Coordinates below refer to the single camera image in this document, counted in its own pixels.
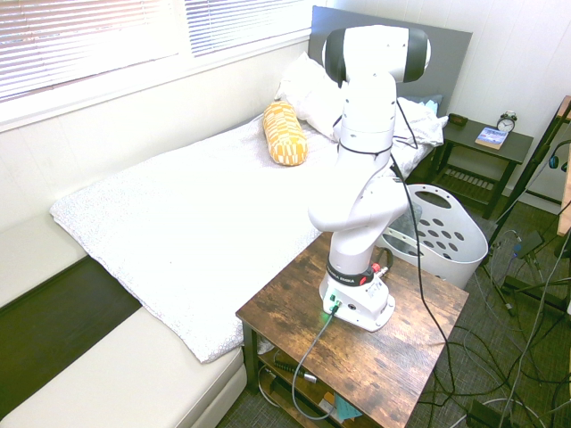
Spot grey garment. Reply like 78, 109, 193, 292
386, 199, 424, 251

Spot white perforated laundry basket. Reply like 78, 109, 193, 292
378, 183, 490, 291

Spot yellow patterned bolster pillow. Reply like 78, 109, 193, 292
261, 101, 310, 167

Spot white bed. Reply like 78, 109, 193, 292
48, 113, 349, 365

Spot white bed pillow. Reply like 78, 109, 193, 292
274, 52, 345, 142

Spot crumpled white pillow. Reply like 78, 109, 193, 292
391, 95, 450, 179

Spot rustic wooden side table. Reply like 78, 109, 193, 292
235, 231, 470, 428

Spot teal pillow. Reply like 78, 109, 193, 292
401, 93, 445, 118

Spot narrow white window blinds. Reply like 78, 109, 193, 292
184, 0, 313, 58

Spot teal paper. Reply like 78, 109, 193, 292
332, 395, 363, 424

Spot dark nightstand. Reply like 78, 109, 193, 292
426, 113, 535, 221

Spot blue paperback book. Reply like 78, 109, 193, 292
474, 126, 510, 151

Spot dark grey headboard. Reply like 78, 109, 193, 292
308, 4, 474, 121

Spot black alarm clock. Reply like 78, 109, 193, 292
496, 111, 518, 135

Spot cream bench cushion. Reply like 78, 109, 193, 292
0, 212, 91, 309
0, 306, 249, 428

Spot black power adapter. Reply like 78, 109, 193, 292
511, 230, 545, 260

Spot wide white window blinds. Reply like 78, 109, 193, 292
0, 0, 180, 104

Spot blue headphones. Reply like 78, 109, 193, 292
547, 139, 571, 174

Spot thick black base cable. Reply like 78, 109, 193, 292
369, 246, 395, 278

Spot thin base cable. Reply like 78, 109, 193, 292
291, 301, 343, 421

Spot long black robot cable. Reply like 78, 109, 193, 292
390, 95, 459, 405

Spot black camera tripod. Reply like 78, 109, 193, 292
488, 95, 571, 318

